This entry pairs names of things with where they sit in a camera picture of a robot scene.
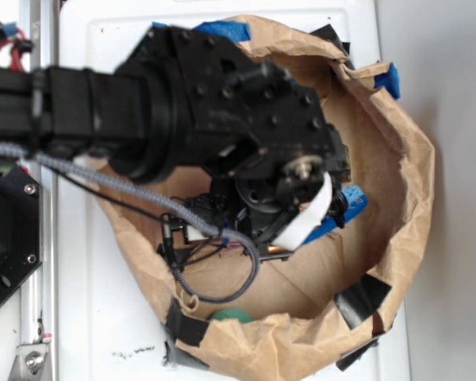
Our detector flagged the aluminium frame rail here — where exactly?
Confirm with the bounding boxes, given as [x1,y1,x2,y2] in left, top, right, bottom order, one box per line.
[8,1,60,380]

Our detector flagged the blue tape top rim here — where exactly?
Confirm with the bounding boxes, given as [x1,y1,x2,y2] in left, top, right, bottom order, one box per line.
[150,19,251,42]

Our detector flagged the black tape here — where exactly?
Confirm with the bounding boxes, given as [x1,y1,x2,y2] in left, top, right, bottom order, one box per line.
[334,274,392,371]
[163,298,209,371]

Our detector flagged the black tape left front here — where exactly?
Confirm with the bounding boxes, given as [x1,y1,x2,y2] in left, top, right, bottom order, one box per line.
[163,298,209,371]

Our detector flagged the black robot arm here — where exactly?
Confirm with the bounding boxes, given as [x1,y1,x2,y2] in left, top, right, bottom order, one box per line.
[0,27,347,252]

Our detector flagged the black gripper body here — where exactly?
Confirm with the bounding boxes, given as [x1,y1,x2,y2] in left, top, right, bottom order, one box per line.
[158,118,350,264]

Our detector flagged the red and black wires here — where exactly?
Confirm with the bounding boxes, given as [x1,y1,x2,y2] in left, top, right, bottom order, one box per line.
[0,21,34,73]

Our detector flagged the brown paper bag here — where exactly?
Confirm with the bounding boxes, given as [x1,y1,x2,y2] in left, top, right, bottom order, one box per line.
[101,15,435,380]

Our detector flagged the white ribbon cable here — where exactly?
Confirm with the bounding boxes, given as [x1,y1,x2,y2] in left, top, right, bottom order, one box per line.
[273,171,334,252]

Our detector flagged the black tape right front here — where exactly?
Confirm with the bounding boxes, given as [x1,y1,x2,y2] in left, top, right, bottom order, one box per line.
[334,274,392,371]

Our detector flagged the blue masking tape strip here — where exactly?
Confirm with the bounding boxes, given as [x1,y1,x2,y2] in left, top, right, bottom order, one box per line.
[374,63,401,100]

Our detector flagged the grey braided cable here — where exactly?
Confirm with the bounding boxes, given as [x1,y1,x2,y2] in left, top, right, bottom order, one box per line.
[0,140,261,303]

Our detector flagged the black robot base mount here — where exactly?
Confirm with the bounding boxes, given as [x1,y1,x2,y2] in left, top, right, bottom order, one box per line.
[0,165,41,308]

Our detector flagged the green ball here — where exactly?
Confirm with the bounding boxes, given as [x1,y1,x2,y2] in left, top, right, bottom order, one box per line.
[209,308,253,324]

